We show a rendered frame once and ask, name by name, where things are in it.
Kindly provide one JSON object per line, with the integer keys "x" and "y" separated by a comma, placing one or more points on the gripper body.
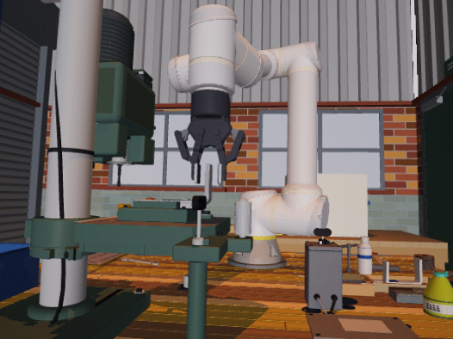
{"x": 211, "y": 106}

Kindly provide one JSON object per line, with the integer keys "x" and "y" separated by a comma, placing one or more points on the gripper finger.
{"x": 233, "y": 146}
{"x": 184, "y": 145}

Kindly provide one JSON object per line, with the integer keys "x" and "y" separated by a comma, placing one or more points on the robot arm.
{"x": 299, "y": 141}

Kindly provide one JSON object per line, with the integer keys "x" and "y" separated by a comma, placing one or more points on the white lever with black knob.
{"x": 199, "y": 203}

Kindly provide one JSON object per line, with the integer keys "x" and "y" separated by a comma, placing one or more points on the silver drill chuck with bit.
{"x": 117, "y": 166}

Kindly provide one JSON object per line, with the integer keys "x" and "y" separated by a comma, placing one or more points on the green drill vice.
{"x": 155, "y": 214}

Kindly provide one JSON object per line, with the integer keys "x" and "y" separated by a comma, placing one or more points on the green drill table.
{"x": 141, "y": 235}

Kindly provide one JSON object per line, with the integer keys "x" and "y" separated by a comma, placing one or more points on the green white drill press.
{"x": 76, "y": 106}

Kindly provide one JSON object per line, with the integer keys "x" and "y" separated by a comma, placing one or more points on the grey framed window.
{"x": 173, "y": 169}
{"x": 350, "y": 145}

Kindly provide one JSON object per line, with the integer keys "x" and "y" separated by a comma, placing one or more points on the silver wrench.
{"x": 139, "y": 261}

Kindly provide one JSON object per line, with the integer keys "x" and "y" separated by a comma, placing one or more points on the cream white panel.
{"x": 348, "y": 205}

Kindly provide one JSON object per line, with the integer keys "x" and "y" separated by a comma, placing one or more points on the grey control box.
{"x": 323, "y": 275}

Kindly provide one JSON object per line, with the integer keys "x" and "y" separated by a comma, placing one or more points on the grey metal stand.
{"x": 349, "y": 258}

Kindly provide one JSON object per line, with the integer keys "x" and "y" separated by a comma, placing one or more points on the grey roller shutter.
{"x": 17, "y": 141}

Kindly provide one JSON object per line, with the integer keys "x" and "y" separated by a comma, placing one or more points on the white bottle with blue label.
{"x": 365, "y": 256}

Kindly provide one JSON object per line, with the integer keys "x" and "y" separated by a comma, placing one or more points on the light wooden block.
{"x": 358, "y": 289}

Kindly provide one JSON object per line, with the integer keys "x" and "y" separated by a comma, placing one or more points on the low wooden bench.
{"x": 400, "y": 244}

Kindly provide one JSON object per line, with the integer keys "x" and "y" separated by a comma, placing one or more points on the dark green cupboard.
{"x": 437, "y": 169}

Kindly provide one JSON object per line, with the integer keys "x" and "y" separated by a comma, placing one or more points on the blue bin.
{"x": 16, "y": 268}

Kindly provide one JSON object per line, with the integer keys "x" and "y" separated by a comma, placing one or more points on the brown small box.
{"x": 424, "y": 261}

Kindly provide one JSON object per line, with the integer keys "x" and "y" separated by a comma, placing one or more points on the grey flat block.
{"x": 407, "y": 295}

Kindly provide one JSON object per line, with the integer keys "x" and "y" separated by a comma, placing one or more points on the yellow green oil bottle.
{"x": 439, "y": 295}

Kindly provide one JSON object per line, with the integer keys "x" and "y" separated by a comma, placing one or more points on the grey shelf bracket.
{"x": 208, "y": 180}

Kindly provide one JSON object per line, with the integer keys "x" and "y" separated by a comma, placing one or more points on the black switch knob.
{"x": 322, "y": 232}

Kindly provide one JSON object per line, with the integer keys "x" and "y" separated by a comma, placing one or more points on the green plate on post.
{"x": 196, "y": 290}

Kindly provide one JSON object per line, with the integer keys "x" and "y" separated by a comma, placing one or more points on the grey metal bracket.
{"x": 403, "y": 281}

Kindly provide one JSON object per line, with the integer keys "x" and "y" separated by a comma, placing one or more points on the brown base plate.
{"x": 357, "y": 327}

